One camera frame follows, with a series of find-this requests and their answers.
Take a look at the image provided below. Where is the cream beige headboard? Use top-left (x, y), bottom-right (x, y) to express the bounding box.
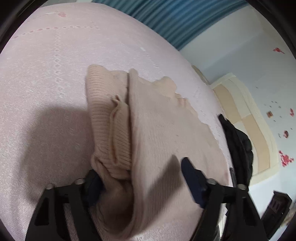
top-left (210, 73), bottom-right (280, 185)

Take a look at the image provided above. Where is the pink bed cover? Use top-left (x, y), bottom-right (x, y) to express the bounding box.
top-left (1, 3), bottom-right (230, 240)

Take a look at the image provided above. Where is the blue curtain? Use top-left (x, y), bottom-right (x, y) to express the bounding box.
top-left (93, 0), bottom-right (248, 50)

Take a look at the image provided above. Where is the black puffer jacket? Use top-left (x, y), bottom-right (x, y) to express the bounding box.
top-left (218, 114), bottom-right (253, 187)

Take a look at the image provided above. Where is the beige knitted sweater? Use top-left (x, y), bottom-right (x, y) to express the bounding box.
top-left (86, 65), bottom-right (230, 240)

